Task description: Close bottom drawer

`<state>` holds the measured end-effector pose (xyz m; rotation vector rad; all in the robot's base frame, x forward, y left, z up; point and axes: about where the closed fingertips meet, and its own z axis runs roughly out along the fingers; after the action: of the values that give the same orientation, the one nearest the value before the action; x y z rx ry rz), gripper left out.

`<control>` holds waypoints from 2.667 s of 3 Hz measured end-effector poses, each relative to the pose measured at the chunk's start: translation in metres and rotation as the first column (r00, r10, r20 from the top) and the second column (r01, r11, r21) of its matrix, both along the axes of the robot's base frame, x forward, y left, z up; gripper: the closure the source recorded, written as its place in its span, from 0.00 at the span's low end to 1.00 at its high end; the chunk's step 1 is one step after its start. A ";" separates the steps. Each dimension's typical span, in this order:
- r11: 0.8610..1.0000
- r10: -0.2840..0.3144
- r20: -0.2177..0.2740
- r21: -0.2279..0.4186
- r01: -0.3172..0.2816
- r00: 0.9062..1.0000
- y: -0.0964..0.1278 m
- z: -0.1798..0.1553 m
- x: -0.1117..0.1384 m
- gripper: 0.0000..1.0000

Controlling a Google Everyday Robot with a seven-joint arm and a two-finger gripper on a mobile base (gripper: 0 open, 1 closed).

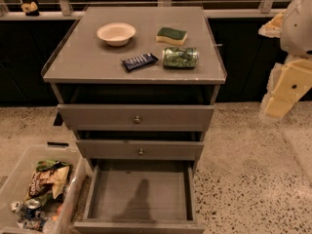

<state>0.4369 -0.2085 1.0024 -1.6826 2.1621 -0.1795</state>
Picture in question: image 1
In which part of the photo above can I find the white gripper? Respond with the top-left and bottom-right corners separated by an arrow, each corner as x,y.
258,12 -> 312,123

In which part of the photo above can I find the grey bottom drawer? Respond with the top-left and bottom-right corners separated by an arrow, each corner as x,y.
74,160 -> 205,234

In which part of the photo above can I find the grey drawer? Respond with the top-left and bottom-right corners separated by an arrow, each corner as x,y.
76,139 -> 204,160
74,160 -> 205,234
58,104 -> 214,132

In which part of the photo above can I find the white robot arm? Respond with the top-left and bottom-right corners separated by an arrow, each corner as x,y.
258,0 -> 312,123

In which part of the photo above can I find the grey drawer cabinet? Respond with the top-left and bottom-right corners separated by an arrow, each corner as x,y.
43,7 -> 226,167

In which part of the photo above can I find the grey middle drawer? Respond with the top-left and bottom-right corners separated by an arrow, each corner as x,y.
76,139 -> 204,160

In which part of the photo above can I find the grey top drawer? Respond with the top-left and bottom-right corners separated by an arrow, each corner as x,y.
58,104 -> 214,132

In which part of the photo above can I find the green yellow sponge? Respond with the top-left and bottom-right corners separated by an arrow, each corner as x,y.
156,27 -> 187,46

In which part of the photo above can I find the blue snack bar wrapper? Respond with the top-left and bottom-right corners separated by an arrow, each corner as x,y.
122,54 -> 158,72

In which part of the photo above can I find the white paper bowl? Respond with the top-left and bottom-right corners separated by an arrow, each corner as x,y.
97,22 -> 136,47

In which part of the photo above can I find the small yellow black object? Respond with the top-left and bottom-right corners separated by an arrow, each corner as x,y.
21,2 -> 39,17

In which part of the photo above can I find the brown chip bag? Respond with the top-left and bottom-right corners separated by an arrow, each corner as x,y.
27,166 -> 70,199

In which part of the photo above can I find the green snack bag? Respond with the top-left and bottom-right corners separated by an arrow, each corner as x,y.
36,160 -> 70,172

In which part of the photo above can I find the clear plastic bin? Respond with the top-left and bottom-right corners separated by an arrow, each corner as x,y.
0,145 -> 86,234

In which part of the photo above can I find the blue soda can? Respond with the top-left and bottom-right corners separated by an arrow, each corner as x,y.
25,199 -> 42,218

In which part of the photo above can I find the crushed silver can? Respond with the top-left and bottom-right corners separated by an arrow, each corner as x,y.
10,201 -> 23,214

